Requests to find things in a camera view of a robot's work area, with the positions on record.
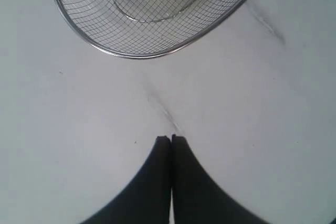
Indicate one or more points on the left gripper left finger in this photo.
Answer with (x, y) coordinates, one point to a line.
(147, 197)

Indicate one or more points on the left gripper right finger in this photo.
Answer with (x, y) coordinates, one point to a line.
(196, 197)

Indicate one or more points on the oval wire mesh basket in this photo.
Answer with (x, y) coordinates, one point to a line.
(142, 29)

